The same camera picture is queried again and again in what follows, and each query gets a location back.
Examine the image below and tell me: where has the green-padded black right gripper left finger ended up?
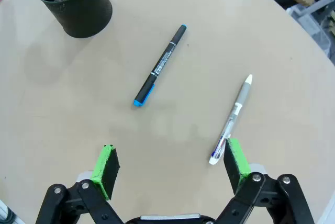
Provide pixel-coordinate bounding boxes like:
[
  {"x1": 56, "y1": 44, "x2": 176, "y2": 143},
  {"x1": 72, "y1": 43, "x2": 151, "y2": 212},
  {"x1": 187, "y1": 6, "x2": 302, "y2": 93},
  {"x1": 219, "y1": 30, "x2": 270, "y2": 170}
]
[{"x1": 35, "y1": 144, "x2": 124, "y2": 224}]

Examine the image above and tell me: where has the green-padded black right gripper right finger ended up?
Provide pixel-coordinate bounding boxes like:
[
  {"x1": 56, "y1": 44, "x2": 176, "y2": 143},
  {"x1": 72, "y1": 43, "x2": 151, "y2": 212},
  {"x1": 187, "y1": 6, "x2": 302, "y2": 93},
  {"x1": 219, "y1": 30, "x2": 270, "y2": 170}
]
[{"x1": 216, "y1": 138, "x2": 315, "y2": 224}]

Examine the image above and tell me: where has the white multicolour ballpoint pen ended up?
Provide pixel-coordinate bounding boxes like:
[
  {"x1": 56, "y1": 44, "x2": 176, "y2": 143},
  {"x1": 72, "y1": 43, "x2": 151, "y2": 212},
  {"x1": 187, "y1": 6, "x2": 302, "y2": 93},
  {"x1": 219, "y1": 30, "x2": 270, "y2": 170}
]
[{"x1": 208, "y1": 74, "x2": 253, "y2": 166}]

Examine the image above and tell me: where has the black mesh pen holder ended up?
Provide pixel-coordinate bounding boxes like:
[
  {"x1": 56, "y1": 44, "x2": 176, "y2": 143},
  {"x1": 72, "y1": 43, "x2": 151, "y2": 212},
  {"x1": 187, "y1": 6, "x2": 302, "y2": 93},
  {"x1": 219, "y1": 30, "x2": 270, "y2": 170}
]
[{"x1": 35, "y1": 0, "x2": 114, "y2": 39}]

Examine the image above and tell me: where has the black marker with blue cap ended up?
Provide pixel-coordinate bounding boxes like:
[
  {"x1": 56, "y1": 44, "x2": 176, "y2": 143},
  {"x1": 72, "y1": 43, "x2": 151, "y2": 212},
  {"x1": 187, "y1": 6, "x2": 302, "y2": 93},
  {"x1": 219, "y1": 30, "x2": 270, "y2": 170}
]
[{"x1": 133, "y1": 24, "x2": 188, "y2": 108}]

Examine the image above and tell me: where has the grey plastic crate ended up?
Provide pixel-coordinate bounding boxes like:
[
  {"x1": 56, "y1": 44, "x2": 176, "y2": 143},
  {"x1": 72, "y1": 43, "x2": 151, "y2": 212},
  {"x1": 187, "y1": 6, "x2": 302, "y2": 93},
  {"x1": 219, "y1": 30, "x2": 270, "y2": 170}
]
[{"x1": 286, "y1": 0, "x2": 335, "y2": 66}]

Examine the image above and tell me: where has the black cable bundle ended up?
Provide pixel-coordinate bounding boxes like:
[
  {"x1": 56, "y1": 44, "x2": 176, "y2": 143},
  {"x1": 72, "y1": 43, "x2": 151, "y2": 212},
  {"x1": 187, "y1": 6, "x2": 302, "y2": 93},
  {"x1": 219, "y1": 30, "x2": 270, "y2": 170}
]
[{"x1": 0, "y1": 199, "x2": 18, "y2": 224}]

